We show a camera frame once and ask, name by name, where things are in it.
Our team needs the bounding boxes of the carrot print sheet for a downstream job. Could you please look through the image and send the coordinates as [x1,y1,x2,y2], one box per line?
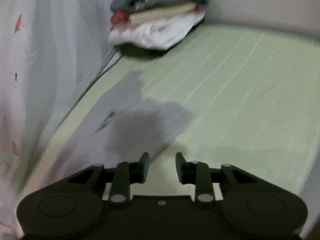
[0,0,125,240]

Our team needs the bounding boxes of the white folded garment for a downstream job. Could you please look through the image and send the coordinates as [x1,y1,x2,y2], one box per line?
[108,12,207,52]

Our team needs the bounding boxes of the grey pants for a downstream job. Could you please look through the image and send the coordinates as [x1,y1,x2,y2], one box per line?
[47,70,194,195]

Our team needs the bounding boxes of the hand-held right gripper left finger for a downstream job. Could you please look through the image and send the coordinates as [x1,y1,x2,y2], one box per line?
[67,152,150,203]

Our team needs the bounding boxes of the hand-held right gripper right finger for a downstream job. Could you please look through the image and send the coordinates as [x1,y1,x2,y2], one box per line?
[176,152,255,203]

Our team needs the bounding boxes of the beige folded garment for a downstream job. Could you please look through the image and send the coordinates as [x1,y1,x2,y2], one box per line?
[127,2,198,26]

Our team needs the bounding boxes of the green grid bed sheet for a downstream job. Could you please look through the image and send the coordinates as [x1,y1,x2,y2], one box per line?
[25,22,320,238]

